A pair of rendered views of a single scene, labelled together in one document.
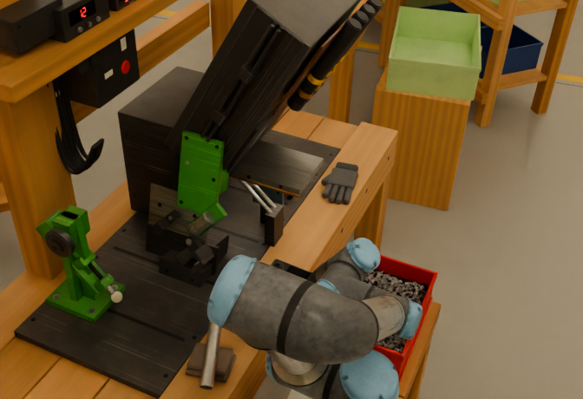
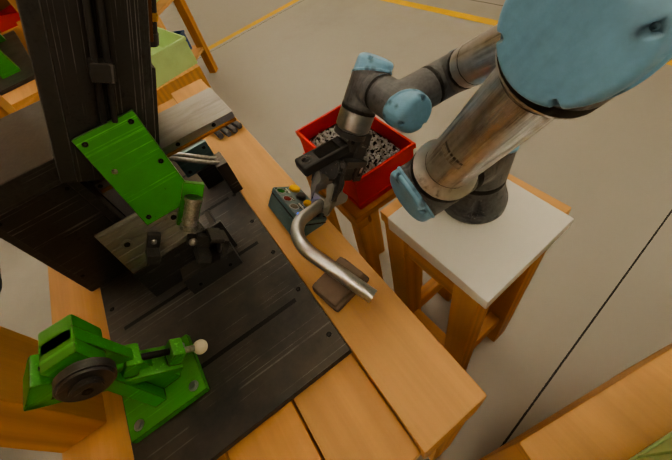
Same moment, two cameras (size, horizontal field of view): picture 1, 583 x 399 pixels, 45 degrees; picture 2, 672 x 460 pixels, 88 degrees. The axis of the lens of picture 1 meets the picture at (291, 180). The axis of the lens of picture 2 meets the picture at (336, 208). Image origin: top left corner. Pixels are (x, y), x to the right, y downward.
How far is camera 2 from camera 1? 1.07 m
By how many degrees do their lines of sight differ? 34
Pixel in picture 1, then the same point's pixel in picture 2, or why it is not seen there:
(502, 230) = (272, 124)
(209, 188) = (164, 173)
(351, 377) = not seen: hidden behind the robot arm
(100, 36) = not seen: outside the picture
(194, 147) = (105, 145)
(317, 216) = (236, 149)
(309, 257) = (273, 168)
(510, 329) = not seen: hidden behind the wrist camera
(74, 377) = (266, 446)
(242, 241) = (217, 209)
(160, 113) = (14, 164)
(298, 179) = (218, 108)
